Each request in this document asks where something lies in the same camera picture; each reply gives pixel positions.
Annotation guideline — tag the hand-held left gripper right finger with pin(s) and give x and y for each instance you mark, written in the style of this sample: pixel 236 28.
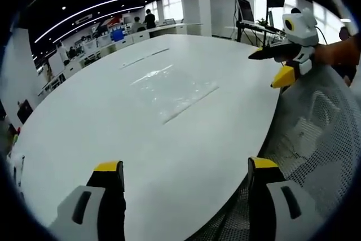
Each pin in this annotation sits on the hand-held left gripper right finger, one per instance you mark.
pixel 270 204

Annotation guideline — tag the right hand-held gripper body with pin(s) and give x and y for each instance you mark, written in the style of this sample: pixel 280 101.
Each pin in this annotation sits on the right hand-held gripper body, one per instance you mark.
pixel 301 30

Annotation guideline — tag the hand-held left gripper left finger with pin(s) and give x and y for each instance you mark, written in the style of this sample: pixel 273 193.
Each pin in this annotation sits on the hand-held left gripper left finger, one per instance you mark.
pixel 93 204

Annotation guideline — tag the clear resealable bag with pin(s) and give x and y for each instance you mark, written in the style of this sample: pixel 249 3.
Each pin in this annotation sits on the clear resealable bag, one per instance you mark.
pixel 175 91

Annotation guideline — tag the small green plant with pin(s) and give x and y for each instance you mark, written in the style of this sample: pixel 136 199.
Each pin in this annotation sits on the small green plant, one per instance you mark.
pixel 261 21

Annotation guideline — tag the black monitor stand pole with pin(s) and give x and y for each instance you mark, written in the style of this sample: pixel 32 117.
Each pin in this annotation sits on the black monitor stand pole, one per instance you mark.
pixel 239 26

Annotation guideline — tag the tilted computer monitor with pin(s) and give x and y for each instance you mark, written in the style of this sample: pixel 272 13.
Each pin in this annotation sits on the tilted computer monitor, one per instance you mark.
pixel 245 9

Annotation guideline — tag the white crumpled object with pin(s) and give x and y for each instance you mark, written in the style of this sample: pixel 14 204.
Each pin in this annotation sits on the white crumpled object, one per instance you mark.
pixel 17 167

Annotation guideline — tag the white square pillar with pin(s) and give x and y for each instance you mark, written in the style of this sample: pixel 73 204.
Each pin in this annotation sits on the white square pillar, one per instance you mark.
pixel 196 6

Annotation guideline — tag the black box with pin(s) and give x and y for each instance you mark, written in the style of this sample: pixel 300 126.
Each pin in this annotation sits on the black box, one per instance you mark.
pixel 24 111

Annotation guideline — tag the blue storage box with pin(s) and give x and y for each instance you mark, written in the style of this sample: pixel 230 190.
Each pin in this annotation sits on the blue storage box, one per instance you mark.
pixel 118 35

